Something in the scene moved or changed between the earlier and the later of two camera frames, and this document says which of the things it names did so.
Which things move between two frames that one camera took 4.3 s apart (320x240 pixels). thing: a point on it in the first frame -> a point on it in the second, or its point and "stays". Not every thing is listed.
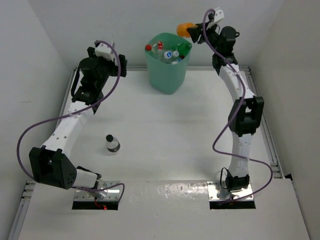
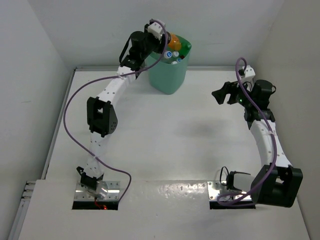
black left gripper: (114, 68) -> (160, 46)
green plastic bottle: (183, 48) stays
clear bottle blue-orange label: (175, 53) stays
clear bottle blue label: (175, 62) stays
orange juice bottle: (182, 29) -> (175, 43)
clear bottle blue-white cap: (168, 54) stays
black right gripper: (196, 33) -> (229, 87)
